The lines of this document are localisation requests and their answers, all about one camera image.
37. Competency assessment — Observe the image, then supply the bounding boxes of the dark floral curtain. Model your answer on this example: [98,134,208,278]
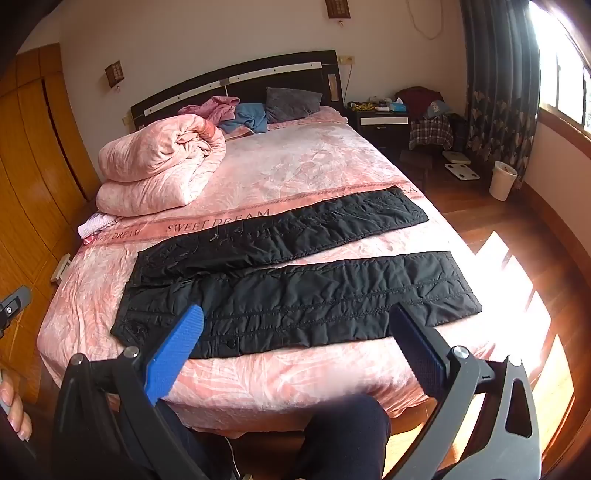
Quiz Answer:
[459,0,542,190]

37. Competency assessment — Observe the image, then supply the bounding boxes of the black padded pants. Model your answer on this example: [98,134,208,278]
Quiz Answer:
[111,185,483,361]

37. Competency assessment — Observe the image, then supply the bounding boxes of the blue garment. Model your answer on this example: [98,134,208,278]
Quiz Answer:
[218,103,269,134]

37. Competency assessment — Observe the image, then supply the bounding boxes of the pink garment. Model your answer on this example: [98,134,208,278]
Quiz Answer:
[178,95,242,125]

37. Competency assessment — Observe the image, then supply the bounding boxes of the dark nightstand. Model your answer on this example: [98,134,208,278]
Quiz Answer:
[346,104,411,151]

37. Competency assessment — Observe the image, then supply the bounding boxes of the white trash bin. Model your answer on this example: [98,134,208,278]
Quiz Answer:
[488,161,519,201]

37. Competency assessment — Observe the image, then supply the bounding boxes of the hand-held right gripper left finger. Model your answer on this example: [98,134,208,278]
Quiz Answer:
[48,304,241,480]

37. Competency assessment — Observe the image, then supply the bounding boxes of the person's left hand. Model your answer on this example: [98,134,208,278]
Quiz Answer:
[0,369,33,441]

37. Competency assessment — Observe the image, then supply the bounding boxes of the person's legs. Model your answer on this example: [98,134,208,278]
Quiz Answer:
[115,394,392,480]

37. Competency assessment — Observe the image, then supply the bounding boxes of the plaid shirt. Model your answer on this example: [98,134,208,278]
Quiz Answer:
[409,114,454,151]

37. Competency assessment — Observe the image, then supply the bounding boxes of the dark red garment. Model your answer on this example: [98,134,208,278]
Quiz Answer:
[394,86,445,118]

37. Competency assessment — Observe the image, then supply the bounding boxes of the wooden wardrobe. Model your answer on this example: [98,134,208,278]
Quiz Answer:
[0,42,102,407]

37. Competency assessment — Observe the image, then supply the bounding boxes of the bed with pink sheet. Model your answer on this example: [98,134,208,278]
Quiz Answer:
[36,105,552,435]

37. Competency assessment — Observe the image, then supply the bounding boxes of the dark wooden headboard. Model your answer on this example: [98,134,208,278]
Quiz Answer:
[130,50,345,132]

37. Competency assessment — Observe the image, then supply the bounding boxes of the wooden wall lamp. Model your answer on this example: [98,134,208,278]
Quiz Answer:
[324,0,352,24]
[104,59,125,90]

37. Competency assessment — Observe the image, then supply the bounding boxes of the folded pink quilt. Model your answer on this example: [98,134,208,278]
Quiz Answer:
[95,114,228,217]

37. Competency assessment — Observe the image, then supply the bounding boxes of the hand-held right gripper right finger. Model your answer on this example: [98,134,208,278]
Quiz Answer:
[389,302,541,480]

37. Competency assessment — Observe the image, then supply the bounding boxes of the grey pillow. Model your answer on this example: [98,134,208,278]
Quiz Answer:
[265,86,324,124]

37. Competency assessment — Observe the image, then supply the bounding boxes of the white bed rail bracket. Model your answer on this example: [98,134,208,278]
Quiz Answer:
[50,255,72,282]

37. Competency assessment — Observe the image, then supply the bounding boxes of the small pink white cloth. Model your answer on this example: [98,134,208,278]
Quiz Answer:
[77,212,116,239]

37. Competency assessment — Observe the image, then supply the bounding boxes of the window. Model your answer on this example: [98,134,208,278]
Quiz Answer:
[526,0,591,139]

